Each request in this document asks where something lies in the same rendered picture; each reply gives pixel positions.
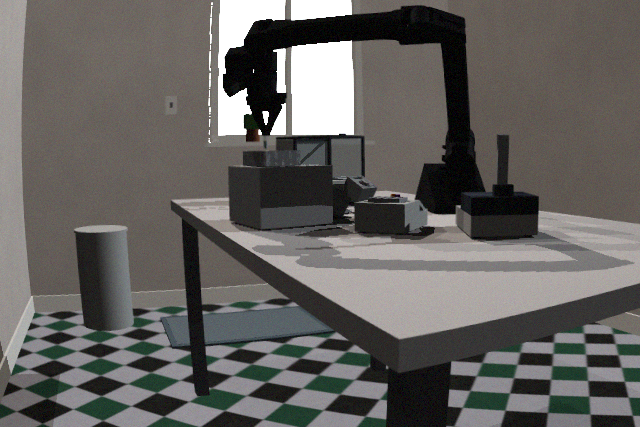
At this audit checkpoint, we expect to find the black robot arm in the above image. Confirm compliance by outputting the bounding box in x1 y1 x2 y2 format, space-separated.
222 5 479 203

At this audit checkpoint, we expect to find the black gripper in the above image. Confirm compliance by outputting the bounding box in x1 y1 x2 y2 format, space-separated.
246 71 287 136

